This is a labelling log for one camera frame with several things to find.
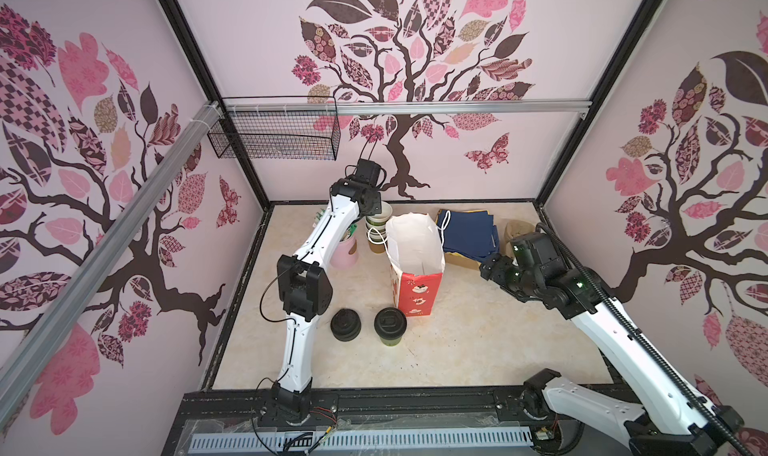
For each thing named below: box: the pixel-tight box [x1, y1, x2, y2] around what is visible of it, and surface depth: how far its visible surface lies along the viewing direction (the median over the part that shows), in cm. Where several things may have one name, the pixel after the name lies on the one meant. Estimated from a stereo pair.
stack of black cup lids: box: [330, 308, 362, 342], surface depth 86 cm
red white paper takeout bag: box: [386, 212, 445, 317], surface depth 83 cm
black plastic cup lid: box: [374, 307, 408, 340], surface depth 78 cm
